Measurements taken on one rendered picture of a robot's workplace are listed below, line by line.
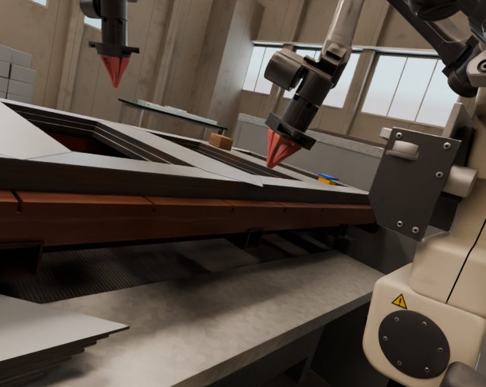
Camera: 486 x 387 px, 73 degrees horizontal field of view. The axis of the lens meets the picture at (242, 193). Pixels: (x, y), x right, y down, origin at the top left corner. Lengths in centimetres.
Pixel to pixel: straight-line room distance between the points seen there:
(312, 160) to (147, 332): 126
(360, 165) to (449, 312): 98
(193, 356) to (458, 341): 39
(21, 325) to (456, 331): 57
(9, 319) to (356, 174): 131
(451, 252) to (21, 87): 737
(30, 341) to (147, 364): 13
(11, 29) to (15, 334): 943
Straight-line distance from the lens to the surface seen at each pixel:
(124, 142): 101
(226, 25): 1166
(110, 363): 45
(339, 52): 70
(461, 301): 60
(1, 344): 42
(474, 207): 63
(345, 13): 86
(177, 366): 46
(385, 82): 962
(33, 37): 985
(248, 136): 187
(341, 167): 153
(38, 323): 44
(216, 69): 1140
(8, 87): 752
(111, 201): 51
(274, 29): 1209
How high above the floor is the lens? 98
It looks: 11 degrees down
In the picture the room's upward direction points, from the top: 16 degrees clockwise
